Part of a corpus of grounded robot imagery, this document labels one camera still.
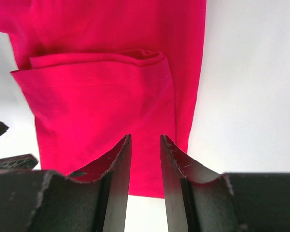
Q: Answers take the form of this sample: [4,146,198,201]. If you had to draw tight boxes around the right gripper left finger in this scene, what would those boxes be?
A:
[0,135,132,232]

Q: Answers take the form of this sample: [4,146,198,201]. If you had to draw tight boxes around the pink t shirt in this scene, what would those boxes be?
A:
[0,0,206,198]

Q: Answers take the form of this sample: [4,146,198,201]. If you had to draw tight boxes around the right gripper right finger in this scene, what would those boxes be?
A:
[160,135,290,232]

